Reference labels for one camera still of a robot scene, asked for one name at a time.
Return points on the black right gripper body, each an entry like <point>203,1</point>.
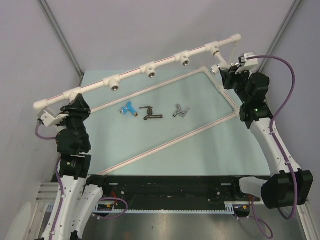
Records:
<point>240,79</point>

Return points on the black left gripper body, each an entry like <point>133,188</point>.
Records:
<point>76,120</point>

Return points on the white faucet blue cap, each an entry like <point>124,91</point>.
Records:
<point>222,65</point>

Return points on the white PVC pipe frame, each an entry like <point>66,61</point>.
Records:
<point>149,69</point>

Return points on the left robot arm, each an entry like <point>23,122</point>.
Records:
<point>76,198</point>

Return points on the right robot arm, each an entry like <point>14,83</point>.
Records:
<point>288,184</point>

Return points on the blue plastic faucet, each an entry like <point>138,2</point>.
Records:
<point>128,108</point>

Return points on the chrome metal faucet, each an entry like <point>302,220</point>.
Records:
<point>180,112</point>

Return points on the dark bronze faucet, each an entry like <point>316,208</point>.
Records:
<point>150,114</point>

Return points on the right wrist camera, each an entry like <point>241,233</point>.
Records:
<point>246,64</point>

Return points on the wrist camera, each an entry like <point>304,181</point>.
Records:
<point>50,118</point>
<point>246,64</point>

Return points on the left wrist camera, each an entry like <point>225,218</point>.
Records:
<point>50,118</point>

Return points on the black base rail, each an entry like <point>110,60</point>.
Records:
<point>219,188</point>

